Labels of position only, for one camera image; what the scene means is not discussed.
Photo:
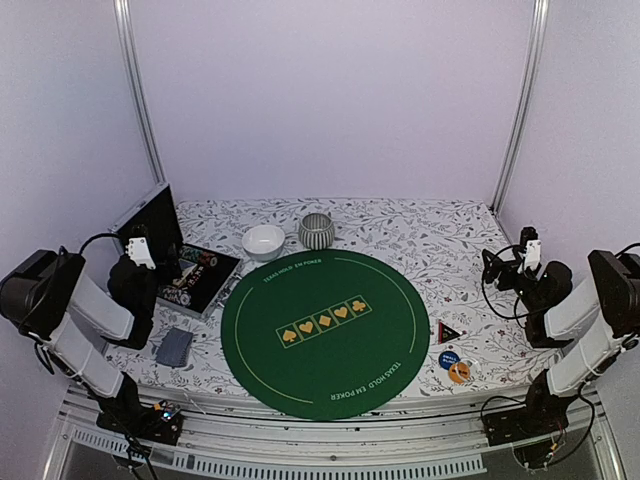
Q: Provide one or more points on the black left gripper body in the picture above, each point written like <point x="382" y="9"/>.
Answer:
<point x="149" y="300"/>

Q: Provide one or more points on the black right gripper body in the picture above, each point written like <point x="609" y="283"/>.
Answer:
<point x="531" y="299"/>

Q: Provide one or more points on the blue small blind button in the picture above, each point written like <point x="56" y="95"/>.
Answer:
<point x="447" y="359"/>

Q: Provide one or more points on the clear acrylic dealer button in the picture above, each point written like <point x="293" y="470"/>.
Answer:
<point x="474" y="367"/>

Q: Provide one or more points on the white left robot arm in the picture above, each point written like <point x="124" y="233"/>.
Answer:
<point x="41" y="296"/>

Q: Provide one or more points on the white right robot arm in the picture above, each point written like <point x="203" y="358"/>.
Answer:
<point x="594" y="321"/>

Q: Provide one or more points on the poker chip row lower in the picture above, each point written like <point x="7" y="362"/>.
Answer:
<point x="175" y="295"/>

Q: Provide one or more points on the poker chip row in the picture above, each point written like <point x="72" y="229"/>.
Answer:
<point x="175" y="295"/>
<point x="199" y="256"/>

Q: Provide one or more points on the boxed card deck in case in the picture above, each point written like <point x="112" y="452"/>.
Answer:
<point x="190" y="275"/>

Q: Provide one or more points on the aluminium poker chip case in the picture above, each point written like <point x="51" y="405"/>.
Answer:
<point x="154" y="217"/>

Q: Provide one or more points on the poker chip row upper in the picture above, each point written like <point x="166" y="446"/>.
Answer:
<point x="199" y="256"/>

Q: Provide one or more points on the grey playing card deck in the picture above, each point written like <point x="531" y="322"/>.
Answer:
<point x="174" y="348"/>

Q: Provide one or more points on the black triangular all-in marker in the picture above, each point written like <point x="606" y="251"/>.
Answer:
<point x="446" y="333"/>

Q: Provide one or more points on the orange big blind button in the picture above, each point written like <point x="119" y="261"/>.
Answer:
<point x="460" y="373"/>

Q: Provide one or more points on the white ceramic bowl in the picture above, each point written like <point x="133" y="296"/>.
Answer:
<point x="263" y="243"/>

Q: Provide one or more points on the striped grey ceramic cup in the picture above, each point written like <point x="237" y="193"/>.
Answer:
<point x="316" y="231"/>

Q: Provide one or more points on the round green poker mat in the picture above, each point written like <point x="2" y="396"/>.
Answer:
<point x="325" y="335"/>

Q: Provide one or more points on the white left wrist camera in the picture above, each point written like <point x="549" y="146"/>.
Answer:
<point x="137" y="250"/>

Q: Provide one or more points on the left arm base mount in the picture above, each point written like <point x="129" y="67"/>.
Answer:
<point x="161" y="424"/>

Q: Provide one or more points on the left aluminium frame post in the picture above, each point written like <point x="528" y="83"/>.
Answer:
<point x="125" y="31"/>

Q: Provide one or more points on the aluminium frame post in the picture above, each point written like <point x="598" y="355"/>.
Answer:
<point x="531" y="67"/>
<point x="125" y="31"/>

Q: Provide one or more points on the right aluminium frame post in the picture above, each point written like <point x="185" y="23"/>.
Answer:
<point x="531" y="67"/>

